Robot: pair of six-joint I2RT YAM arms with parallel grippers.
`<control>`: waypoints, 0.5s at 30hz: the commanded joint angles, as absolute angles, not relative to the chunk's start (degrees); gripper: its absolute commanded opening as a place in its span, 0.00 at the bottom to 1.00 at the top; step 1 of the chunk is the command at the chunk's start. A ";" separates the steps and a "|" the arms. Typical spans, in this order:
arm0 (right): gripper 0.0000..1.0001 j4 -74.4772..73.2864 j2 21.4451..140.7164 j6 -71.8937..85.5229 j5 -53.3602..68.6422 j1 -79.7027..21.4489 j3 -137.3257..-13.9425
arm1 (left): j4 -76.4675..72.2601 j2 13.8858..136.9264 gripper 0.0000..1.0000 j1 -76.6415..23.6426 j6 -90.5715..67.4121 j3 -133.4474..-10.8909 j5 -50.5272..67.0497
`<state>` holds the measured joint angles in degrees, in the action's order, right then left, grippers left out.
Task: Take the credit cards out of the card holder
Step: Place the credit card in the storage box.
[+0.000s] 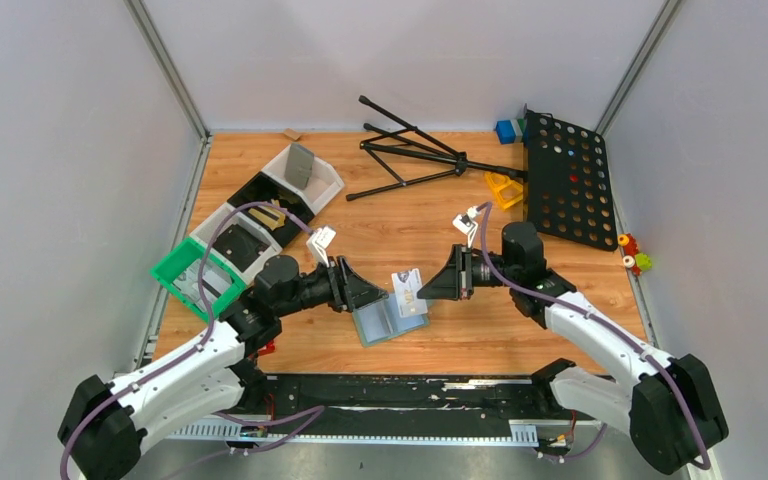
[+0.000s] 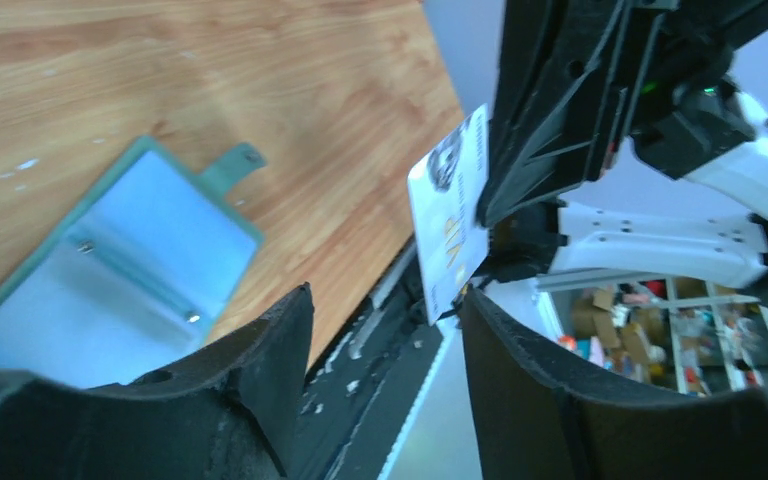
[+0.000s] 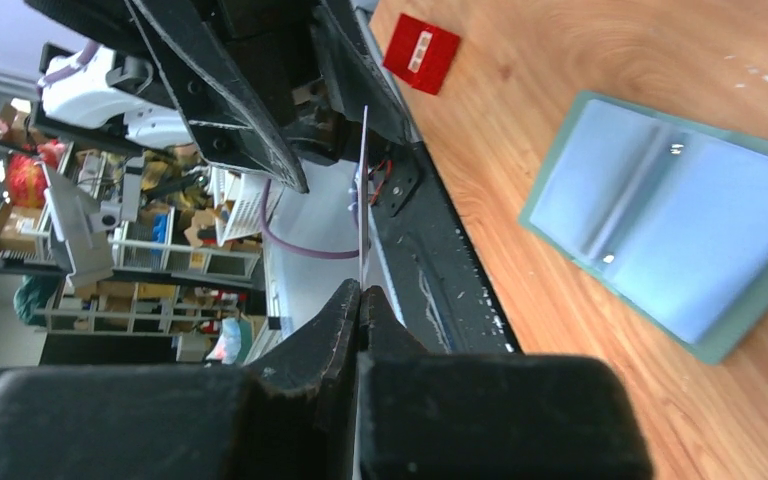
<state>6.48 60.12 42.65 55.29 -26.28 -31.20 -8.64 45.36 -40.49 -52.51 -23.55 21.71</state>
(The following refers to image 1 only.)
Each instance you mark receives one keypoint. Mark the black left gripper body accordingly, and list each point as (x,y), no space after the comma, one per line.
(342,284)

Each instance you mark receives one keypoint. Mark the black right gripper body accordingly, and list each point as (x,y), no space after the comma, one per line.
(461,272)

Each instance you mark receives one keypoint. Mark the white blue credit card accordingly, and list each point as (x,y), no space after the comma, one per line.
(406,285)

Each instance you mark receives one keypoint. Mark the white plastic bin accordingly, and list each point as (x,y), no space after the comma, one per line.
(324,185)
(211,226)

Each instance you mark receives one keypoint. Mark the green plastic bin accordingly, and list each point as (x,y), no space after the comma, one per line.
(178,273)

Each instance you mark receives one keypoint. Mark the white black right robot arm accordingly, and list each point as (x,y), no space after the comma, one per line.
(667,405)

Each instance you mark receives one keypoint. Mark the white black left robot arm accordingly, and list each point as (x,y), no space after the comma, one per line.
(109,425)

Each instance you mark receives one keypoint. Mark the silver cards in green bin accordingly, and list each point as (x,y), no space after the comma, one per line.
(214,283)

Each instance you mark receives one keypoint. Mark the gold cards in black bin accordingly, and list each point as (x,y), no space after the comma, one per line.
(269,217)

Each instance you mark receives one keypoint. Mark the grey card holder in bin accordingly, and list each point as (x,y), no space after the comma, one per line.
(299,165)

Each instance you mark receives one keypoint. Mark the black item in white bin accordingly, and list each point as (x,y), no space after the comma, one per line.
(239,247)

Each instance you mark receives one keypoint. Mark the red white toy block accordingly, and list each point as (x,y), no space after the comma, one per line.
(267,349)

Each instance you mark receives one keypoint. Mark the black perforated music stand tray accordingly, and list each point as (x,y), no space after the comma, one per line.
(569,193)

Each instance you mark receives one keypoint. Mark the red yellow green toy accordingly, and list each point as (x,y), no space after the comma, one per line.
(634,259)

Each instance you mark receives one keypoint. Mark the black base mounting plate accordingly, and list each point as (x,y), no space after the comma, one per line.
(402,407)

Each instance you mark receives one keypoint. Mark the black folding tripod stand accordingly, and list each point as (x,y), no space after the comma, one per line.
(412,143)

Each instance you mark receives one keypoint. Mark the blue toy block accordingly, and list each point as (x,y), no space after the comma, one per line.
(510,131)

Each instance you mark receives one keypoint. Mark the small wooden block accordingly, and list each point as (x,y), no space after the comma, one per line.
(291,134)

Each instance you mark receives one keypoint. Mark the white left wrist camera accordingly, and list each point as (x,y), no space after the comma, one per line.
(318,242)

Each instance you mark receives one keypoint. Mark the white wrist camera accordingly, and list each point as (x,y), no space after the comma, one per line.
(467,223)
(318,242)

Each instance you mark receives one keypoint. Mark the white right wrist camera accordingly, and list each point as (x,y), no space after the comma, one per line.
(467,223)

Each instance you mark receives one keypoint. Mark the yellow plastic toy frame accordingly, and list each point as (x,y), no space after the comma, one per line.
(506,192)

